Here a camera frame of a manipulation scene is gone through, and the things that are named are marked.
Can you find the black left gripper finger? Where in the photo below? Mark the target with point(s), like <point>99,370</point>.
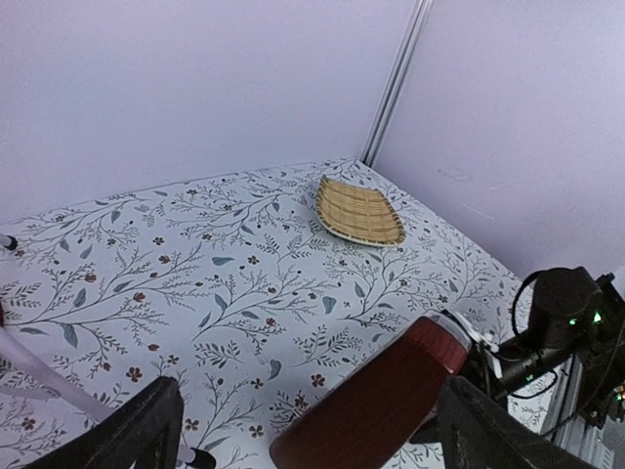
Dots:
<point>143,433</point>

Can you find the clear plastic metronome cover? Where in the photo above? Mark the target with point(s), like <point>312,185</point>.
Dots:
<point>469,332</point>

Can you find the dark red wooden metronome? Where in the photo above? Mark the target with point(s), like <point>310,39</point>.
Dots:
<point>367,418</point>

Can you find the right aluminium frame post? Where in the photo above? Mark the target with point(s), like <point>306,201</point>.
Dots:
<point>395,83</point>

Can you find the floral table cloth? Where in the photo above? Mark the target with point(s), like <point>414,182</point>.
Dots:
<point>232,286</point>

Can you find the woven bamboo tray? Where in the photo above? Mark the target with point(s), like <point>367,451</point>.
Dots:
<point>356,214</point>

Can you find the aluminium front rail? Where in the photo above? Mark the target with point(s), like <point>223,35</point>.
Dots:
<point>602,447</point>

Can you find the white tripod music stand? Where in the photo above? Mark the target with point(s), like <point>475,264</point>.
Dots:
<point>54,386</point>

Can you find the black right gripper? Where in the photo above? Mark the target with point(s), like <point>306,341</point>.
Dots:
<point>475,432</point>

